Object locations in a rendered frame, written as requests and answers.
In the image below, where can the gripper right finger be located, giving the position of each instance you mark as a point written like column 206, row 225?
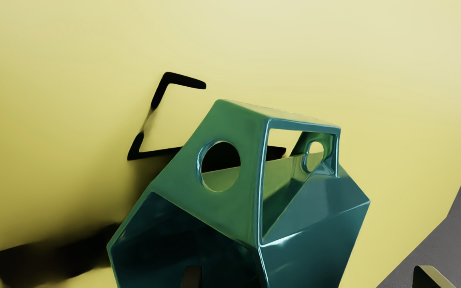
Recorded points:
column 426, row 278

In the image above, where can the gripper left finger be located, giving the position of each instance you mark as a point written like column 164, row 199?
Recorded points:
column 192, row 278

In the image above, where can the teal faceted mug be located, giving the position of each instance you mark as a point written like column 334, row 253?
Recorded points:
column 230, row 224

